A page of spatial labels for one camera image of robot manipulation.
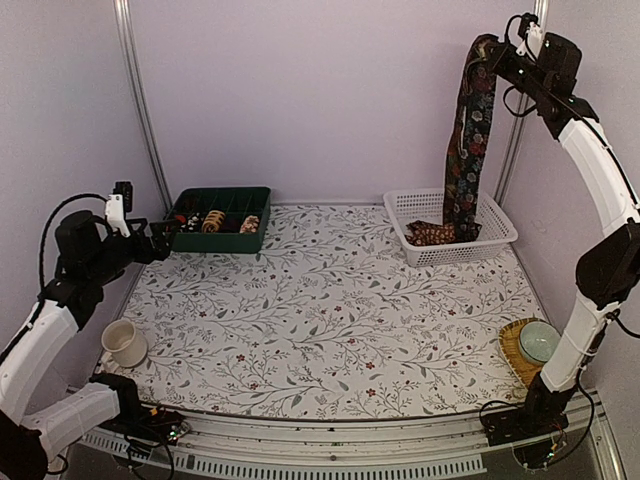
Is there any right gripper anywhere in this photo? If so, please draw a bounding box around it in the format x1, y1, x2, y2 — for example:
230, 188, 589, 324
485, 38, 553, 99

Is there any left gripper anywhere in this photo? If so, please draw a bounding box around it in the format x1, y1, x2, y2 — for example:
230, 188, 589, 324
86, 217, 181, 284

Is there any dark floral necktie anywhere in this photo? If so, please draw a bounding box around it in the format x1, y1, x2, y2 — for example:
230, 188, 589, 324
443, 34, 498, 241

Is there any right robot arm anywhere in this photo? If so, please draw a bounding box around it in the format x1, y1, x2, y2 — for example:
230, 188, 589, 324
486, 21, 639, 437

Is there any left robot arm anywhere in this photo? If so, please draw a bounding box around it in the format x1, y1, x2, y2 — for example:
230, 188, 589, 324
1, 193, 180, 479

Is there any red black rolled tie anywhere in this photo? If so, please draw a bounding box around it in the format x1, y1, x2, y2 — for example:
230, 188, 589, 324
166, 214, 187, 232

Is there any white dotted black rolled tie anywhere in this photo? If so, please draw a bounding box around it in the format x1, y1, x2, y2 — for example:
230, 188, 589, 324
182, 214, 203, 233

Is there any green divided organizer box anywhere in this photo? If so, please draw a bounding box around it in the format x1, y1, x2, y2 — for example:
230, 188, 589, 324
167, 186, 271, 254

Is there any yellow striped rolled tie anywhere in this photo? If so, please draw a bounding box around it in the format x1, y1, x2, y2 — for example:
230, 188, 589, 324
201, 210, 226, 233

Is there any dark maroon rolled tie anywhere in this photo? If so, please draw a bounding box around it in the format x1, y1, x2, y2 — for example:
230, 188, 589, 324
219, 214, 243, 234

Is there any cream ceramic mug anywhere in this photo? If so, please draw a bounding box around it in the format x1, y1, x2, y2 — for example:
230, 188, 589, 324
101, 319, 148, 368

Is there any white plastic basket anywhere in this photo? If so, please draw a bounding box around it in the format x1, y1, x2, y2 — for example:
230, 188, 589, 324
383, 188, 518, 267

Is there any brown patterned necktie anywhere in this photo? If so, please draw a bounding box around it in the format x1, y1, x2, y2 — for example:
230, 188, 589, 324
405, 220, 456, 247

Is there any floral patterned table mat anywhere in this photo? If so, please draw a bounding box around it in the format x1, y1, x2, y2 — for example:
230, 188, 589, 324
124, 206, 540, 420

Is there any woven bamboo tray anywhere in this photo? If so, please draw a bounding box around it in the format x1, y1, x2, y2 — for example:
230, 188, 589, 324
498, 317, 547, 389

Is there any pale green bowl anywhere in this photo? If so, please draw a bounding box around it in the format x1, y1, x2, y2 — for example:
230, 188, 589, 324
518, 320, 561, 365

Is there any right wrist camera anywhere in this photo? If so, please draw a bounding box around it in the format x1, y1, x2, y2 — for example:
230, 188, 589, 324
516, 13, 545, 61

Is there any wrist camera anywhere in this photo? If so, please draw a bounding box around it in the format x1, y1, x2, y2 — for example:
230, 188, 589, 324
105, 181, 133, 238
516, 13, 545, 61

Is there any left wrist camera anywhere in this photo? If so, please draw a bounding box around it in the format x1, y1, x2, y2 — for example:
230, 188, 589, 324
105, 181, 133, 238

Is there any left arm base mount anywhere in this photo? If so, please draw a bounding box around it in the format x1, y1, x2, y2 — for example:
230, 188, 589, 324
99, 407, 191, 470

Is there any front aluminium rail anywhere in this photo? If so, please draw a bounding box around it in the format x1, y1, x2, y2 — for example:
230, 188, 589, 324
62, 392, 630, 479

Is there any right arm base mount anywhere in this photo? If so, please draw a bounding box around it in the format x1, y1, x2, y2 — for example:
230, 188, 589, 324
478, 400, 569, 470

